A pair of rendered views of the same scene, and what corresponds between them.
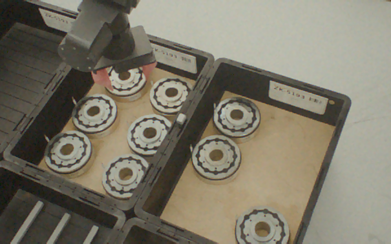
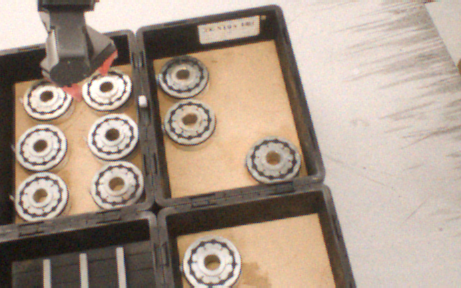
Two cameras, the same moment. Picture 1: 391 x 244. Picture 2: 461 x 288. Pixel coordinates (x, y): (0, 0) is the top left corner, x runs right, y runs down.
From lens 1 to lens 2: 0.39 m
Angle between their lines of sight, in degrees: 15
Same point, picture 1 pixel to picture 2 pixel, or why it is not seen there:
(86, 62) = (81, 71)
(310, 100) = (242, 25)
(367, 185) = (324, 81)
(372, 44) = not seen: outside the picture
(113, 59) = not seen: hidden behind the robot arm
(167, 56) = not seen: hidden behind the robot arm
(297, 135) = (246, 65)
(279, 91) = (210, 32)
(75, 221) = (94, 257)
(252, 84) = (180, 39)
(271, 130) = (220, 73)
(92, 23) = (72, 32)
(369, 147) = (305, 47)
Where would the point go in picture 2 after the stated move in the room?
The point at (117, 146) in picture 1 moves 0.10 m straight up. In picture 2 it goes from (85, 167) to (73, 143)
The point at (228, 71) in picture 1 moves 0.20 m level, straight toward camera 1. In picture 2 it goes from (152, 38) to (204, 107)
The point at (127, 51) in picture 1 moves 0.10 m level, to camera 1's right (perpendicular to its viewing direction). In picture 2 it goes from (91, 51) to (142, 16)
